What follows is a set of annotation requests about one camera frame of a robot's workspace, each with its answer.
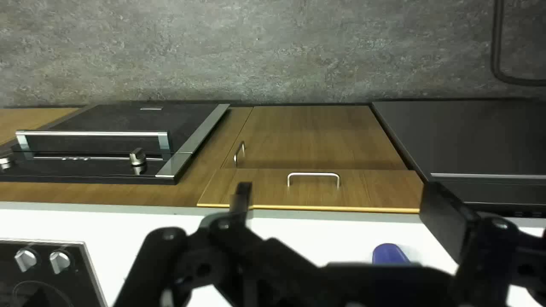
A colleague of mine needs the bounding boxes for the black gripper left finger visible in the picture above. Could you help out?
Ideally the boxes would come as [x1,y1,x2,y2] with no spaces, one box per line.
[115,182,318,307]

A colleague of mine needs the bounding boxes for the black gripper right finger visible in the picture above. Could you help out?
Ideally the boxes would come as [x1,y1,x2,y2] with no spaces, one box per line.
[420,182,546,307]

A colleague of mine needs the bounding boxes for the blue plastic cup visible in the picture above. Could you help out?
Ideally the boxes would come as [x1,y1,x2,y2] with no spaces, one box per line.
[373,243,410,264]

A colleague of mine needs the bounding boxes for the wooden drawer with metal handle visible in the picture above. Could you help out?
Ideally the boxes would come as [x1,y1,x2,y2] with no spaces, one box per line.
[199,168,424,213]

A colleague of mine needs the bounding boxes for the black dishwasher front panel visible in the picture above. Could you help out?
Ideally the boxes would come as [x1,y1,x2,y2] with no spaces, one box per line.
[373,98,546,214]

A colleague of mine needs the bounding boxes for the black stovetop with knobs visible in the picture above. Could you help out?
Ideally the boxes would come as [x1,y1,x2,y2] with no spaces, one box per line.
[0,238,108,307]

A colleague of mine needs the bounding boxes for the wooden cabinet door with handle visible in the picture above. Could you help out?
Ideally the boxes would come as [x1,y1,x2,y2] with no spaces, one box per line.
[226,105,405,170]

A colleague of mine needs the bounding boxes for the black cable on floor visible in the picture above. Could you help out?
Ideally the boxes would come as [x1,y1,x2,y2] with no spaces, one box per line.
[490,0,546,88]

